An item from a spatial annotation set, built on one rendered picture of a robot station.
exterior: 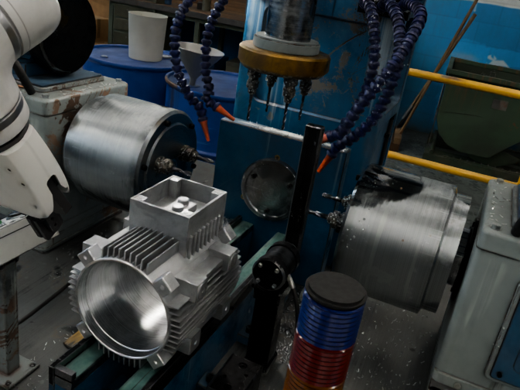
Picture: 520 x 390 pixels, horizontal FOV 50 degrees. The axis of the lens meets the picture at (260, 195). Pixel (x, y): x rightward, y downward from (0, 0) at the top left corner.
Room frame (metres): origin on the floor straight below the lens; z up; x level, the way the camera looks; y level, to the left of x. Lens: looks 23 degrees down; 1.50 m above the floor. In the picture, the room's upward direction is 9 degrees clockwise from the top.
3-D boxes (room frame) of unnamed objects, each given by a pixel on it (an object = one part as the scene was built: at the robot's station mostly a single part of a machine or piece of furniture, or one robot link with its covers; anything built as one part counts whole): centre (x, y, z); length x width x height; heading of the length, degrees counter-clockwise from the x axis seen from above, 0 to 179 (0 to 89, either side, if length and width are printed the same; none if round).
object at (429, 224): (0.95, -0.30, 1.04); 0.41 x 0.25 x 0.25; 70
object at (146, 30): (3.14, 0.77, 0.99); 0.24 x 0.22 x 0.24; 72
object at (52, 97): (1.27, 0.57, 0.99); 0.35 x 0.31 x 0.37; 70
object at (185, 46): (2.68, 0.39, 0.93); 0.25 x 0.24 x 0.25; 162
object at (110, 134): (1.19, 0.34, 1.04); 0.37 x 0.25 x 0.25; 70
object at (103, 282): (0.73, 0.13, 1.01); 0.20 x 0.19 x 0.19; 160
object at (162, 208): (0.77, 0.12, 1.11); 0.12 x 0.11 x 0.07; 160
